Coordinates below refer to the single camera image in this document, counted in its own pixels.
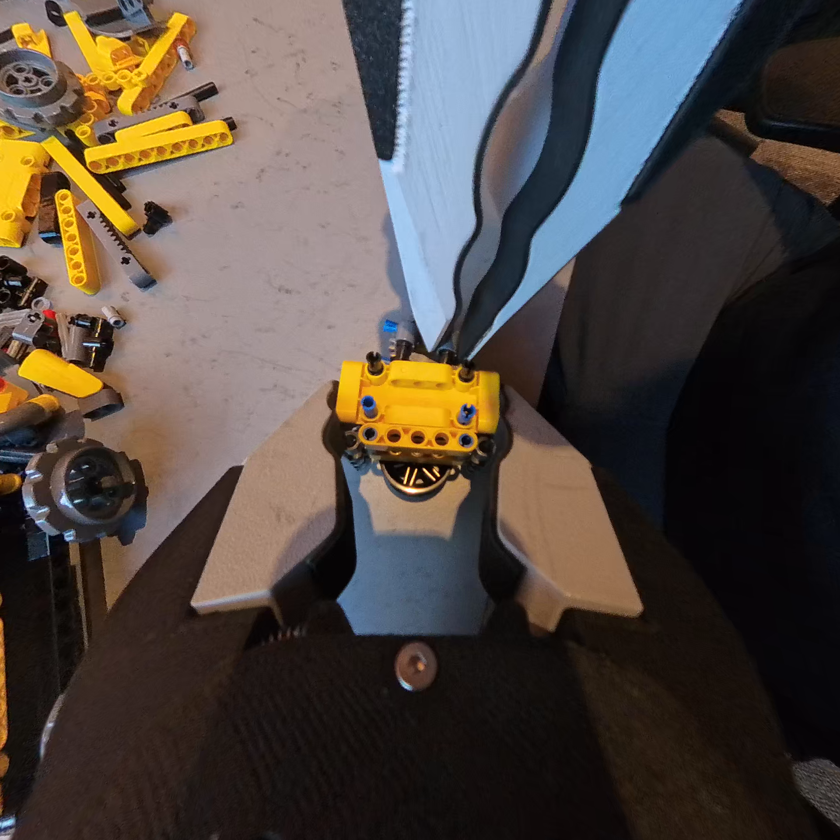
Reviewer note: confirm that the yellow curved panel piece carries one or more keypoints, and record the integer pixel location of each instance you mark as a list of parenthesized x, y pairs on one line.
[(56, 373)]

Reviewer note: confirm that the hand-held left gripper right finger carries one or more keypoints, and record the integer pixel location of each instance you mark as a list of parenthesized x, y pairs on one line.
[(564, 525)]

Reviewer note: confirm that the small black connector piece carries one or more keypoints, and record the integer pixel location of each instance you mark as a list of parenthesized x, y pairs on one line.
[(156, 216)]

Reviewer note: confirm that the pile of loose building pieces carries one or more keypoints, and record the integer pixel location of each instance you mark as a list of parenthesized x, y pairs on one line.
[(157, 141)]

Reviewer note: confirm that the person's grey pants leg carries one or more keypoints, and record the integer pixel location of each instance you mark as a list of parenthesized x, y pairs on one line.
[(656, 328)]

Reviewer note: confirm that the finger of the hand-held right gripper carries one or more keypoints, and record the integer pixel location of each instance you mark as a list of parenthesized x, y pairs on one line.
[(446, 131), (643, 98)]

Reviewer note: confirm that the black office chair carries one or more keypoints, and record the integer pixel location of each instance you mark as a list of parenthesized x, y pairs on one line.
[(807, 85)]

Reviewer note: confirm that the grey wheel hub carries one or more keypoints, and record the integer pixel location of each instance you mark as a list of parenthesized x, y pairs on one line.
[(29, 82)]

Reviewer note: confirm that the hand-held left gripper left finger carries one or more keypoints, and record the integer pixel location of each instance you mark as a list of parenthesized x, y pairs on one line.
[(275, 512)]

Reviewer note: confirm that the grey gear block assembly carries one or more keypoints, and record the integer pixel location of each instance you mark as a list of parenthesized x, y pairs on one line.
[(403, 338)]

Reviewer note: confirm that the yellow frame block assembly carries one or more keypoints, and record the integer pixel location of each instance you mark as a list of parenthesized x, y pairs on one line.
[(420, 400)]

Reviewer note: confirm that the light grey desk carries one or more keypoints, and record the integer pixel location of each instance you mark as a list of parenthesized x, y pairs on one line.
[(262, 229)]

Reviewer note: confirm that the grey toothed rack piece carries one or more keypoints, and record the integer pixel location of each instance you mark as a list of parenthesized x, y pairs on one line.
[(115, 243)]

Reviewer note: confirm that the person's black top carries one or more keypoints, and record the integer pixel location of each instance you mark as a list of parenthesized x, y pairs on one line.
[(754, 525)]

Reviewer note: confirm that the yellow black toy vehicle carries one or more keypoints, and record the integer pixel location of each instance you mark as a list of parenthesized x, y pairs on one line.
[(85, 489)]

